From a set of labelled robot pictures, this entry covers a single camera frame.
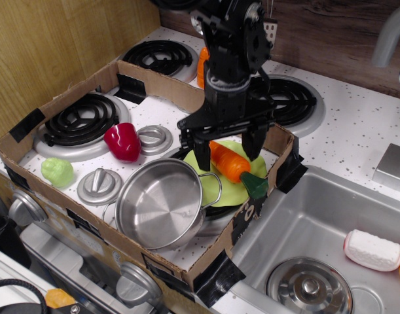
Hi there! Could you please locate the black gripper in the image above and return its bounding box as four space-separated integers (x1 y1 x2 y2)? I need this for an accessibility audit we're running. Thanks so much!
177 85 274 171

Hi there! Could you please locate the orange toy carrot green top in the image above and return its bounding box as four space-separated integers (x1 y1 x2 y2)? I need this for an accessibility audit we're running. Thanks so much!
209 141 269 199

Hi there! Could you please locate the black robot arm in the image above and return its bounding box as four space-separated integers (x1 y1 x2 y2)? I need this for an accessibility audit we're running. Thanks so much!
154 1 275 171

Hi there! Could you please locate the light green plastic plate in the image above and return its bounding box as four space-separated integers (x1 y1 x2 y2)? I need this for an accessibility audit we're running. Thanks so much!
183 140 267 207

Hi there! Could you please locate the black burner under plate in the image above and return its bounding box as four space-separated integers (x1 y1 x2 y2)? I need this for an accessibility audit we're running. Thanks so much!
162 148 241 237

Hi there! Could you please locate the cardboard fence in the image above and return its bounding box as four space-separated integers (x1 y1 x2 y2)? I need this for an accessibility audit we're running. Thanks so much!
0 60 309 308

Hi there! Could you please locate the silver stove knob centre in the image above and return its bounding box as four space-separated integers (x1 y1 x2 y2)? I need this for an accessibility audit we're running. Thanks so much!
137 125 173 156

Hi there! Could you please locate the silver stove knob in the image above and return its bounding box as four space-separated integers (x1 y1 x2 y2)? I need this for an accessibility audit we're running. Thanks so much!
137 125 173 156
77 168 123 206

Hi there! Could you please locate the black burner back right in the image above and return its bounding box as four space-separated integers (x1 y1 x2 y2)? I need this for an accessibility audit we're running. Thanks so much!
249 75 325 138

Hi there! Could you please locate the stainless steel pot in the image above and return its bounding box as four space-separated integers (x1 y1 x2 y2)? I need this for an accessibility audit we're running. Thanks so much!
112 158 209 251

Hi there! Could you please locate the orange toy cone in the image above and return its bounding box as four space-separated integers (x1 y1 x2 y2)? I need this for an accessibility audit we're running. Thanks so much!
197 47 209 89

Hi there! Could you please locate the red toy bell pepper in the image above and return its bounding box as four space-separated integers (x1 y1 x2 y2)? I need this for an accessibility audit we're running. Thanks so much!
103 122 141 163

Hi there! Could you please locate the stainless steel sink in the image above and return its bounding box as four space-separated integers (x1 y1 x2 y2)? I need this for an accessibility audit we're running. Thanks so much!
212 167 400 313

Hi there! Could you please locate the hanging silver strainer spoon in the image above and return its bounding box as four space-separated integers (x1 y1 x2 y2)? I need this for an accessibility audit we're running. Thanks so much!
190 13 204 35

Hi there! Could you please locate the hanging silver spatula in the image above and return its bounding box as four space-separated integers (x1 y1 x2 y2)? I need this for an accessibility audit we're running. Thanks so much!
264 0 278 44

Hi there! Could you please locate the silver stove knob front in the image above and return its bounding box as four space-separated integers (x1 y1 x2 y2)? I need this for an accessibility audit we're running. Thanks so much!
77 168 123 206

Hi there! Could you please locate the black burner front left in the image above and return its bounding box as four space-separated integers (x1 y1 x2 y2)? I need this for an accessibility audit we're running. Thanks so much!
33 92 131 162

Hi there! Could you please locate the steel pot lid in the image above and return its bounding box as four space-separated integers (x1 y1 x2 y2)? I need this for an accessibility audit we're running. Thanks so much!
266 257 354 313

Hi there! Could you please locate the silver oven knob right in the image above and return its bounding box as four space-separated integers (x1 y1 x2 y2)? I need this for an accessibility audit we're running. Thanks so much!
115 262 162 307

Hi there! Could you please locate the silver oven knob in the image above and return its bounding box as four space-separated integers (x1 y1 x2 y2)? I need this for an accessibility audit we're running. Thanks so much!
115 262 162 307
9 189 48 226

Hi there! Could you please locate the light green toy vegetable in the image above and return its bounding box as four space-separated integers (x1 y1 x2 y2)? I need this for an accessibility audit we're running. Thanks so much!
41 158 74 188

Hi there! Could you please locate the white and red toy food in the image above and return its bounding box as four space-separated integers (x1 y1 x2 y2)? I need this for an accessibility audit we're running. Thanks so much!
343 229 400 272

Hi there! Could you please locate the silver faucet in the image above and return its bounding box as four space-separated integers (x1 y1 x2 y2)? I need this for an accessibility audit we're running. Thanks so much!
371 7 400 68

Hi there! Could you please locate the silver oven knob left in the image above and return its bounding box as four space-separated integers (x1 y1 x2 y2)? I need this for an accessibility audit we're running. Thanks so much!
9 189 48 226

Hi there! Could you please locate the yellow orange toy piece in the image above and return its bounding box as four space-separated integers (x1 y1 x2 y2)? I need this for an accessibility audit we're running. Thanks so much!
45 288 76 309

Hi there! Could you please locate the black cable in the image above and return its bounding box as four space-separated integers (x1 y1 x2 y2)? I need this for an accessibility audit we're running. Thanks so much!
0 277 48 314

